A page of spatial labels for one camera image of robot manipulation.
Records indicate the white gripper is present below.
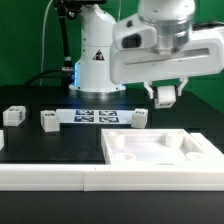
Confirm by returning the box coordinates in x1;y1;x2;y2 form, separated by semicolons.
110;28;224;99

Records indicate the white square table top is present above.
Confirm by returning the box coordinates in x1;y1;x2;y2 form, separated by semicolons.
101;129;224;165

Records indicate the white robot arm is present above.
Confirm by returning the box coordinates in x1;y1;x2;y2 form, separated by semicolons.
70;0;224;97

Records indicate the tag marker sheet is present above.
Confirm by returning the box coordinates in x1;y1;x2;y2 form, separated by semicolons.
56;109;133;125

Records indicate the white block left edge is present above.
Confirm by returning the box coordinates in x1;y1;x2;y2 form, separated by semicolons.
0;130;4;151

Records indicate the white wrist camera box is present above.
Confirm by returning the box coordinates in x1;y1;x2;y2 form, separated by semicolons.
110;14;157;54

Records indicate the black cable bundle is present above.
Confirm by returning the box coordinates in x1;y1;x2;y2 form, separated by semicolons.
23;66;75;87

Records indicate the white cable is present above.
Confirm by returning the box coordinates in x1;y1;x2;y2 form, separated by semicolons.
39;0;55;86

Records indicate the white fence wall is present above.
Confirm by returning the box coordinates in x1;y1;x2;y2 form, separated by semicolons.
0;132;224;192

